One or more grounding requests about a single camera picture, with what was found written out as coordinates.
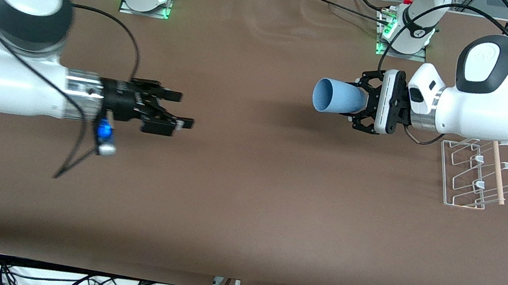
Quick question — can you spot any blue plastic cup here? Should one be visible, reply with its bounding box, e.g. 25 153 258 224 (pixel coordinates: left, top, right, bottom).
311 76 370 119

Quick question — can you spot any wooden rack dowel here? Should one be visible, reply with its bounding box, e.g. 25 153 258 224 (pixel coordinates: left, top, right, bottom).
484 140 508 206

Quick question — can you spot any brown table cover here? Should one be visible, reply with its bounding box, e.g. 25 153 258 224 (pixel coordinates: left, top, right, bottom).
0 0 508 285

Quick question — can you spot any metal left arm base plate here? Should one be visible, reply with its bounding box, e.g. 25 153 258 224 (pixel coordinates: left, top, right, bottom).
373 9 433 63

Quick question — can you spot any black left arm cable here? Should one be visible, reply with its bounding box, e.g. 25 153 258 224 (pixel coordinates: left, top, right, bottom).
378 0 508 90

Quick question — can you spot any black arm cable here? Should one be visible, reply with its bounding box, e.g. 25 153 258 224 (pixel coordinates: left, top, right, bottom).
378 0 508 90
44 3 147 189

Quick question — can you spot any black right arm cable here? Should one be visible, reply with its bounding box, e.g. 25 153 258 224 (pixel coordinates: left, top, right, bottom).
44 3 147 189

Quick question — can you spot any black cable across table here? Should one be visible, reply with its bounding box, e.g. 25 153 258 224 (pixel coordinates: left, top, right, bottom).
297 0 394 27
350 0 394 14

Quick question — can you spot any white wire cup rack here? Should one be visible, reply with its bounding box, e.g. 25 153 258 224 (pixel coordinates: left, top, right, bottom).
432 133 508 215

